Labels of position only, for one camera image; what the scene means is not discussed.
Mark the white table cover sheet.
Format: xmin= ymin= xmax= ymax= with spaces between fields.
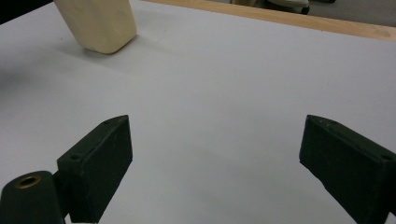
xmin=0 ymin=0 xmax=396 ymax=224

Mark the wooden table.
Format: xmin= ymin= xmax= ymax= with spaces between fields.
xmin=141 ymin=0 xmax=396 ymax=43

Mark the beige square wooden cup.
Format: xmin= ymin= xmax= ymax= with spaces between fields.
xmin=53 ymin=0 xmax=138 ymax=55

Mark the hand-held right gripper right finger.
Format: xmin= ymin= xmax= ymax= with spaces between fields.
xmin=299 ymin=114 xmax=396 ymax=224

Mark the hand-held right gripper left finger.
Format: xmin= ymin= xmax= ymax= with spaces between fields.
xmin=56 ymin=114 xmax=134 ymax=224

